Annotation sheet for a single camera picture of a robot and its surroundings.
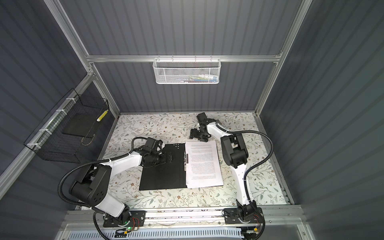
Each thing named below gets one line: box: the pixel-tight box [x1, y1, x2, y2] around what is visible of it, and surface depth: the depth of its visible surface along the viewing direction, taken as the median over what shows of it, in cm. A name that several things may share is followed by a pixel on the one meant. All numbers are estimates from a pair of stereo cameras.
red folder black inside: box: [139, 143, 224, 191], surface depth 88 cm
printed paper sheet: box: [185, 140, 224, 189], surface depth 93 cm
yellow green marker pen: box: [96, 109, 109, 122], surface depth 84 cm
